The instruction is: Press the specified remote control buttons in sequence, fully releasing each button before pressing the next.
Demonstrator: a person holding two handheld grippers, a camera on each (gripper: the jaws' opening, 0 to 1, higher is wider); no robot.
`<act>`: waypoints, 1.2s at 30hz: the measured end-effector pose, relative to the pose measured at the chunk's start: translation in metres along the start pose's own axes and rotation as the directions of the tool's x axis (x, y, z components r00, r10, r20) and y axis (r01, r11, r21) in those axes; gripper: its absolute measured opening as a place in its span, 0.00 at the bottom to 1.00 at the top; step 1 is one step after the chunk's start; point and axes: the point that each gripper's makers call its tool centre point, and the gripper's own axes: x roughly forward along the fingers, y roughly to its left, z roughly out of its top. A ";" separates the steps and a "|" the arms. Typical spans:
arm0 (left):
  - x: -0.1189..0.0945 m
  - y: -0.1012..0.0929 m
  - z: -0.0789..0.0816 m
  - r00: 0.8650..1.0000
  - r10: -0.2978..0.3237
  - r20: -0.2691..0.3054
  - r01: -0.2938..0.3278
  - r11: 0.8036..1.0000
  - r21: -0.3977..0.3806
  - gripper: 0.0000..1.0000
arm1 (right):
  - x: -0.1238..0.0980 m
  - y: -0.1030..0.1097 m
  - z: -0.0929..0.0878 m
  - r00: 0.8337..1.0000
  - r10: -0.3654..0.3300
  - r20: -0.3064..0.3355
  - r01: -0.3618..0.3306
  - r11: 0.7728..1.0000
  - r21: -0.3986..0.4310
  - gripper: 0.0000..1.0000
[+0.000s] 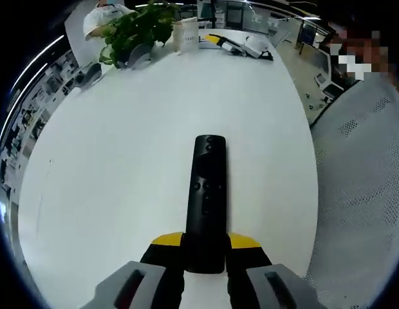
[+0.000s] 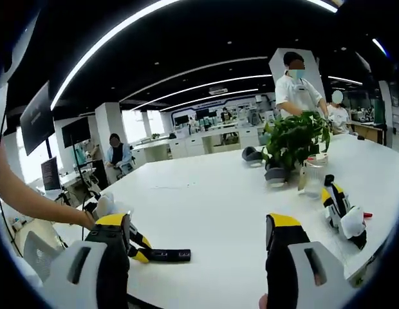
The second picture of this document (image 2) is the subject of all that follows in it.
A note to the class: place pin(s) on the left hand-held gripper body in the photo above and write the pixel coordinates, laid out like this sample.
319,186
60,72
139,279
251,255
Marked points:
107,202

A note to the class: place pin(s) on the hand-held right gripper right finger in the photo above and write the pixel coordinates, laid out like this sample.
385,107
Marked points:
293,270

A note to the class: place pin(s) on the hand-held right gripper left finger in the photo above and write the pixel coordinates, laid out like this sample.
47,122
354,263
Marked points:
99,270

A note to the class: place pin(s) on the person's right hand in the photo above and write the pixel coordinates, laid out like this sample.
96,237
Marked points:
263,302

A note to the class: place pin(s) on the black tripod stand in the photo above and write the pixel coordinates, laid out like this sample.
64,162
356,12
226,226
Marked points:
80,167

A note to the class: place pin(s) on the white mesh office chair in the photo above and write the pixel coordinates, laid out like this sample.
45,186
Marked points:
42,254

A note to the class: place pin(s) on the computer monitor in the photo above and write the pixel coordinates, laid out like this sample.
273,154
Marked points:
51,174

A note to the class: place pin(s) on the spare hand-held gripper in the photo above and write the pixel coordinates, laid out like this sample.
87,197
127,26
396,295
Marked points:
338,206

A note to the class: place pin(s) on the small red object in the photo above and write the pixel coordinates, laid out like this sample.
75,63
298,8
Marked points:
367,214

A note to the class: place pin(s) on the grey padded object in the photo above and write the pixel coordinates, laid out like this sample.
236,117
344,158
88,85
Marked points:
252,156
276,176

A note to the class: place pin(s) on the white lab counter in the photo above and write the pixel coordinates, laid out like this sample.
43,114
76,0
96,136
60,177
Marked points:
193,141

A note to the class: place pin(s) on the green potted plant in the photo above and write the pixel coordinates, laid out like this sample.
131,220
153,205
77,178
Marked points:
293,141

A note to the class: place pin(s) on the large black wall screen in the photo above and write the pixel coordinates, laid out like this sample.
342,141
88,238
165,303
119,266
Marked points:
37,120

